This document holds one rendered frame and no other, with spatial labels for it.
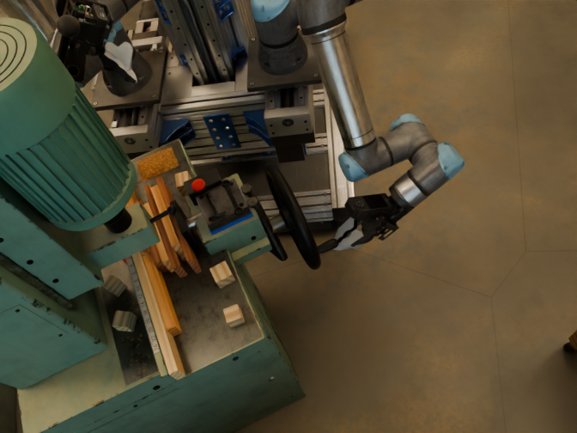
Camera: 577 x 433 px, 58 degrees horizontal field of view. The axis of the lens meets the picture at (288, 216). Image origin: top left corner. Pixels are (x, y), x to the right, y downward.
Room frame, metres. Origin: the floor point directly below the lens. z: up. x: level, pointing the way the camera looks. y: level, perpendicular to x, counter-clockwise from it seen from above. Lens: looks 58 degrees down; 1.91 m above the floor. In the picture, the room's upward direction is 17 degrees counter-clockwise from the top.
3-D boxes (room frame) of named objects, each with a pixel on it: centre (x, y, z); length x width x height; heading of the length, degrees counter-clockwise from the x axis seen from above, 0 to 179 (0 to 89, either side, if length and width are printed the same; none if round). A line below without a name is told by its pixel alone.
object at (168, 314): (0.72, 0.34, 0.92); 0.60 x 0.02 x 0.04; 9
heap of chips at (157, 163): (0.89, 0.28, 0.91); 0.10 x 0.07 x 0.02; 99
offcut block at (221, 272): (0.52, 0.17, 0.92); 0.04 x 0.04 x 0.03; 13
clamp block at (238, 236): (0.66, 0.14, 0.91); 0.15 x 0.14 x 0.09; 9
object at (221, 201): (0.67, 0.14, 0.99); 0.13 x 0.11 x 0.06; 9
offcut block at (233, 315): (0.42, 0.17, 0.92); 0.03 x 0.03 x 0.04; 4
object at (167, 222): (0.68, 0.26, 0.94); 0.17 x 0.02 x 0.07; 9
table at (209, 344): (0.65, 0.22, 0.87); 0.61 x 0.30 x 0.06; 9
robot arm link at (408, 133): (0.71, -0.32, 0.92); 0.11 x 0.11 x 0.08; 8
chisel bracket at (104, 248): (0.62, 0.35, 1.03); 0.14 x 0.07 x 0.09; 99
